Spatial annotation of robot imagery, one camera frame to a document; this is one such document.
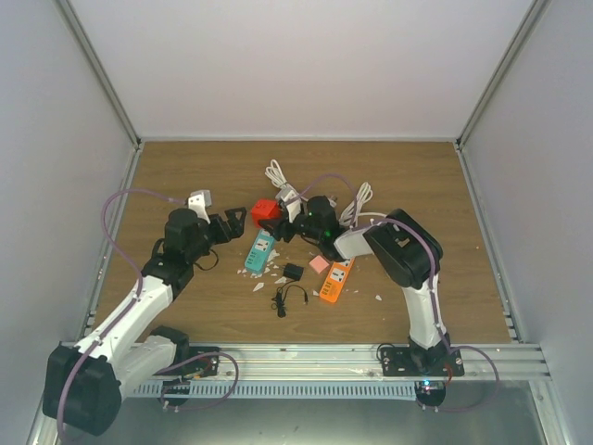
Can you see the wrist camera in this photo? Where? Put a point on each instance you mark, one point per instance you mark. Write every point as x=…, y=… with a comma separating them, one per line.
x=289, y=200
x=199, y=201

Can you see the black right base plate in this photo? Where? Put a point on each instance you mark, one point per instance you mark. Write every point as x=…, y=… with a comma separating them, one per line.
x=399, y=361

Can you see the black power adapter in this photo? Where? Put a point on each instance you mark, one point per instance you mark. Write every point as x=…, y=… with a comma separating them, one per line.
x=293, y=272

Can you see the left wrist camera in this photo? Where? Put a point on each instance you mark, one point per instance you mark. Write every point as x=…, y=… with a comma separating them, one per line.
x=199, y=201

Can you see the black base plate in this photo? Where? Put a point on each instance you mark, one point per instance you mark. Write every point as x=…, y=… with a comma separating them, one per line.
x=198, y=360
x=399, y=361

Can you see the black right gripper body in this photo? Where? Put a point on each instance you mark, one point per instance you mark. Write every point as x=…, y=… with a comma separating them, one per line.
x=311, y=231

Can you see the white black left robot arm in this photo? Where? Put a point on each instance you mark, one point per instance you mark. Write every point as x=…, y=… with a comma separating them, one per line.
x=86, y=384

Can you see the teal power strip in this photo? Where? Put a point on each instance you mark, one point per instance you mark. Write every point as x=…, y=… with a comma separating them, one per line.
x=259, y=253

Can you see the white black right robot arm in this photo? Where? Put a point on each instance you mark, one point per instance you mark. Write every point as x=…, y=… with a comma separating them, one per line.
x=409, y=255

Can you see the red cube power socket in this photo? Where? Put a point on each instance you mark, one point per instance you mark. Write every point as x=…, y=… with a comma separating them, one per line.
x=265, y=209

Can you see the orange power strip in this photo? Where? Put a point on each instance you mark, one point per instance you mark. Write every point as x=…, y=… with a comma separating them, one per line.
x=335, y=280

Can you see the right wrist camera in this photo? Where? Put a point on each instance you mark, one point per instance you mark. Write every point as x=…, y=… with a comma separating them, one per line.
x=289, y=200

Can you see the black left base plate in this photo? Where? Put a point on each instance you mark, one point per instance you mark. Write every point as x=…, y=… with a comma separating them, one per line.
x=198, y=360

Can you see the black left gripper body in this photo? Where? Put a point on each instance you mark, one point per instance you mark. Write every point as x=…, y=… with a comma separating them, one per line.
x=221, y=235

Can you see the slotted cable duct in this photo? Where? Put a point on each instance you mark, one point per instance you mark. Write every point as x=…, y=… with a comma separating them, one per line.
x=297, y=390

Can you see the pink square adapter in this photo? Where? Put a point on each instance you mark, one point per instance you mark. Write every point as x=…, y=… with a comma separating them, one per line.
x=319, y=264

